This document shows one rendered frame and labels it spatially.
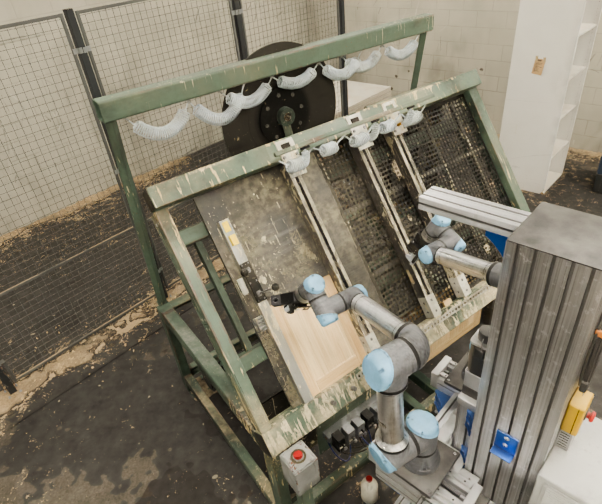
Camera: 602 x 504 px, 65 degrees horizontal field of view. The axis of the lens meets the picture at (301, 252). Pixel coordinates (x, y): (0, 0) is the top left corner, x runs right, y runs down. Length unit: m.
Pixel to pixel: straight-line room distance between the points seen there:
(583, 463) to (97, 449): 2.88
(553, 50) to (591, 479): 4.35
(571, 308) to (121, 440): 3.00
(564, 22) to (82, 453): 5.39
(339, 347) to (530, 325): 1.18
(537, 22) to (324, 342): 4.08
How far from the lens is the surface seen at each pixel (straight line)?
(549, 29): 5.54
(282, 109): 2.84
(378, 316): 1.68
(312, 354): 2.37
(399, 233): 2.64
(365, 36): 3.11
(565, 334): 1.48
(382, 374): 1.46
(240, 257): 2.23
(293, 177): 2.34
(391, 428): 1.69
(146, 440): 3.61
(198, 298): 2.15
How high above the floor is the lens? 2.77
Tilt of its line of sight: 35 degrees down
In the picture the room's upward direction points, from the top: 7 degrees counter-clockwise
